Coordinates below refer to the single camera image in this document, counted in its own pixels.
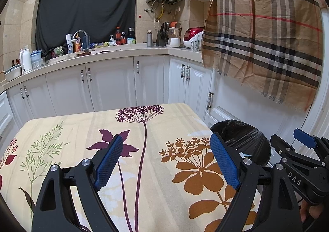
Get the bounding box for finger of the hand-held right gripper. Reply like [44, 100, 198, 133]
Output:
[293, 128, 329, 155]
[270, 134, 327, 170]

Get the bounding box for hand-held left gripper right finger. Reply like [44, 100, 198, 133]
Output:
[209, 132, 302, 232]

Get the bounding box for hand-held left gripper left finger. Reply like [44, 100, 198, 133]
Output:
[32, 134, 124, 232]

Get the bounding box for black trash bin with bag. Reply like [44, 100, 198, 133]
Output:
[210, 119, 271, 167]

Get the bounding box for person's right hand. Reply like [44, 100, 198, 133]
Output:
[301, 202, 323, 222]

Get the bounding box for floral beige tablecloth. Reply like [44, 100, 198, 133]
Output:
[0, 103, 263, 232]

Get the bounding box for white base cabinets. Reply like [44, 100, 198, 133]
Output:
[0, 43, 309, 150]

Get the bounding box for beige plaid cloth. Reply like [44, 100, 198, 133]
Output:
[201, 0, 324, 113]

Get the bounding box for white patterned mug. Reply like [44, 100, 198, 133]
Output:
[191, 35, 202, 50]

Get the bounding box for clear container with blue lid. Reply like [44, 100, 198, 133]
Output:
[30, 50, 43, 69]

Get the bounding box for dark bottle with green label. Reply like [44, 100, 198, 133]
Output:
[127, 27, 136, 44]

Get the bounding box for pot with glass lid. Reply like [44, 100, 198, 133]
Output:
[4, 65, 22, 82]

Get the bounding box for white electric kettle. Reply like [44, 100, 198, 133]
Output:
[19, 49, 33, 73]

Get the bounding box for red and white rice cooker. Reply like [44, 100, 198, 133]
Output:
[183, 27, 205, 49]

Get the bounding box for white blender jug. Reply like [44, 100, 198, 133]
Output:
[166, 27, 181, 48]

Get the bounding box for chrome kitchen faucet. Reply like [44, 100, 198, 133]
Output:
[73, 30, 89, 52]

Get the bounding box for black knife block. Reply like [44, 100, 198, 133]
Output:
[156, 23, 169, 47]

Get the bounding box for black curtain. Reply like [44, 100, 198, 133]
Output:
[35, 0, 138, 54]

